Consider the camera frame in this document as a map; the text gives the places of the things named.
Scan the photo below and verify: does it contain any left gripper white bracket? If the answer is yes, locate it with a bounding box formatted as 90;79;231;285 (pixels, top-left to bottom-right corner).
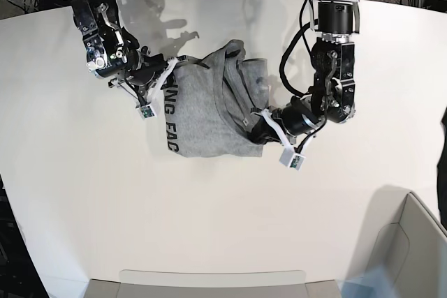
248;97;325;144

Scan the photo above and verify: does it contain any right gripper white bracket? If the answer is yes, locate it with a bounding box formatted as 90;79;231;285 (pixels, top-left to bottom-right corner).
108;52;210;107

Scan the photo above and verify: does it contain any grey T-shirt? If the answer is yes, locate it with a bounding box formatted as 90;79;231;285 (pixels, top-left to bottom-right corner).
164;40;270;158

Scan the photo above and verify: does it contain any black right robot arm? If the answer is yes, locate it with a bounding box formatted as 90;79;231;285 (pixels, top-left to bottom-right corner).
69;0;278;146

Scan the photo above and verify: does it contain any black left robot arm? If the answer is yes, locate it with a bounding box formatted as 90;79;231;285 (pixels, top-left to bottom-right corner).
270;0;360;141

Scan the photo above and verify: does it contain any dark object right edge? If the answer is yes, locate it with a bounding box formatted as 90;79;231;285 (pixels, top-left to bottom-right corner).
437;112;447;228

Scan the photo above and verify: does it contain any blue cloth corner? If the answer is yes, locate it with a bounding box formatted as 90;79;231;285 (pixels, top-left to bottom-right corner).
339;266;397;298

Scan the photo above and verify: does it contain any grey bin right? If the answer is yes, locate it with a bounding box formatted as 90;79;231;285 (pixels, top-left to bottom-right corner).
374;193;446;297

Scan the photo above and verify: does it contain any grey bin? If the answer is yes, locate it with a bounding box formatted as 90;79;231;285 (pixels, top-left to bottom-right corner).
374;193;446;297
84;269;342;297

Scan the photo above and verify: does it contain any grey bin front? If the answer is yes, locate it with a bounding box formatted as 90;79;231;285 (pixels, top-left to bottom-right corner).
84;269;342;297

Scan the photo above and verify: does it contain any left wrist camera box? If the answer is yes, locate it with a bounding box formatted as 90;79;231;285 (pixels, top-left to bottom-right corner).
279;149;305;170

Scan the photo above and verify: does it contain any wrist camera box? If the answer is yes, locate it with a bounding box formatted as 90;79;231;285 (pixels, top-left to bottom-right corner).
137;103;157;119
279;149;305;170

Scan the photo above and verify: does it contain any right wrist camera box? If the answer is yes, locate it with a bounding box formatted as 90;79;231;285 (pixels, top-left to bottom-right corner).
137;103;157;119

